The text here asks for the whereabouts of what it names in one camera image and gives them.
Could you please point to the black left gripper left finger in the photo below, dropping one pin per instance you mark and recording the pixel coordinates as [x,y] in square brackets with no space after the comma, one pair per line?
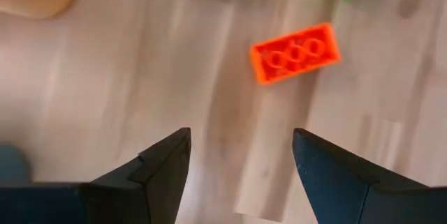
[139,196]

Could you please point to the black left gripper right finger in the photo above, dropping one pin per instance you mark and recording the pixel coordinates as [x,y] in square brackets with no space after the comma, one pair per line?
[349,196]

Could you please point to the orange toy brick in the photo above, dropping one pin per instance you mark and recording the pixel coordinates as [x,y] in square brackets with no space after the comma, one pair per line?
[295,54]

